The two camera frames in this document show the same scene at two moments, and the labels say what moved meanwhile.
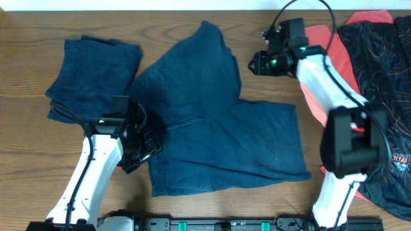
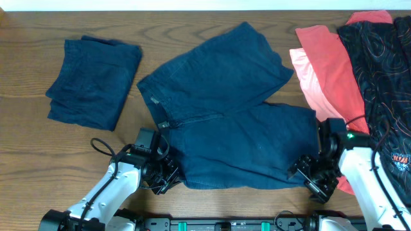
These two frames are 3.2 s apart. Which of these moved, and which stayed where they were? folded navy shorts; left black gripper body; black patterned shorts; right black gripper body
Moved: right black gripper body; left black gripper body
Stayed: black patterned shorts; folded navy shorts
